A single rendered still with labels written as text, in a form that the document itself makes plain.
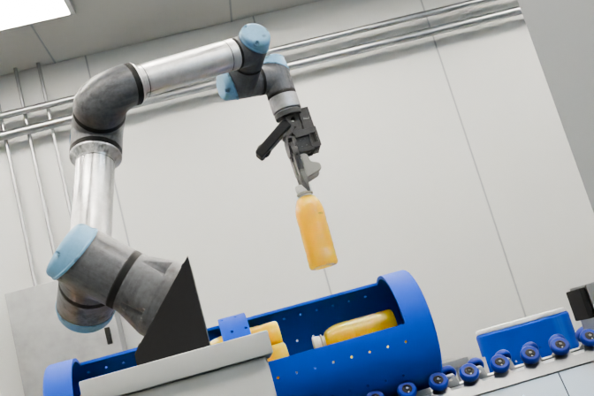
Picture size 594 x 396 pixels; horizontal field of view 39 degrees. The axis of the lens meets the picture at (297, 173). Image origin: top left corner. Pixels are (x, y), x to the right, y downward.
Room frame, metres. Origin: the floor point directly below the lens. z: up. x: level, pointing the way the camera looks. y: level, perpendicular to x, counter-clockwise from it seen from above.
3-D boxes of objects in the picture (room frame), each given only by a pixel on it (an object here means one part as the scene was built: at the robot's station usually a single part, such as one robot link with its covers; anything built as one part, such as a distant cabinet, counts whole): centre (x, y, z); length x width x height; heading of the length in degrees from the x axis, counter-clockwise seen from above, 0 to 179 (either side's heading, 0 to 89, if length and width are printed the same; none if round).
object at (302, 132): (2.07, -0.03, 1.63); 0.09 x 0.08 x 0.12; 97
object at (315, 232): (2.06, 0.00, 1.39); 0.07 x 0.07 x 0.19
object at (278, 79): (2.07, -0.01, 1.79); 0.09 x 0.08 x 0.11; 116
